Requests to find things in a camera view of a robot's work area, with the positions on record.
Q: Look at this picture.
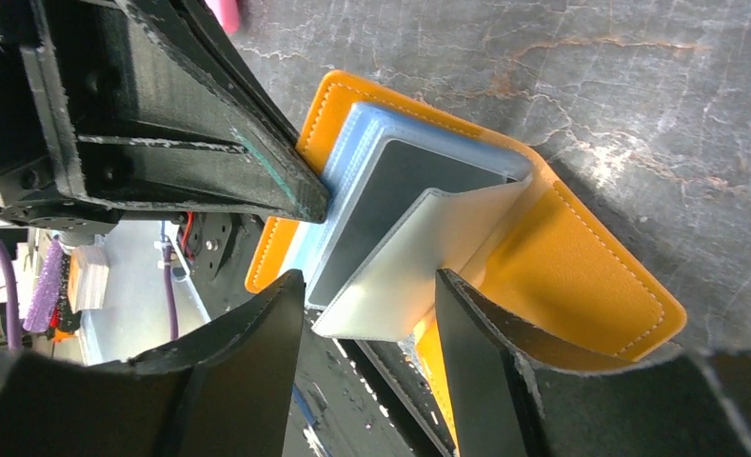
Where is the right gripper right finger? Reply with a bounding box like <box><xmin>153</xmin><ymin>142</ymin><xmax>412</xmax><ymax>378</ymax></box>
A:
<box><xmin>435</xmin><ymin>269</ymin><xmax>751</xmax><ymax>456</ymax></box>

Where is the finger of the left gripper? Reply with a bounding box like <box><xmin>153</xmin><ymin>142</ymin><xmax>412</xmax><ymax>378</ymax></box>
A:
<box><xmin>122</xmin><ymin>0</ymin><xmax>301</xmax><ymax>147</ymax></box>

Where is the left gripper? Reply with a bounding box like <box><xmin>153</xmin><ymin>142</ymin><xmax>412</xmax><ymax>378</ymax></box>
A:
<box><xmin>0</xmin><ymin>1</ymin><xmax>329</xmax><ymax>228</ymax></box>

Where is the yellow leather card holder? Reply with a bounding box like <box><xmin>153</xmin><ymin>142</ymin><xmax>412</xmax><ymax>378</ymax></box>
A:
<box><xmin>244</xmin><ymin>69</ymin><xmax>688</xmax><ymax>457</ymax></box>

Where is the pink cylindrical toy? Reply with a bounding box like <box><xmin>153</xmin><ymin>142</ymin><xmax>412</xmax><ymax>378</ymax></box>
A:
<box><xmin>206</xmin><ymin>0</ymin><xmax>242</xmax><ymax>35</ymax></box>

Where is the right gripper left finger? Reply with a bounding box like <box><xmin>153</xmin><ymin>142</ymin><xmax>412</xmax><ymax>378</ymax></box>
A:
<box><xmin>0</xmin><ymin>270</ymin><xmax>306</xmax><ymax>456</ymax></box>

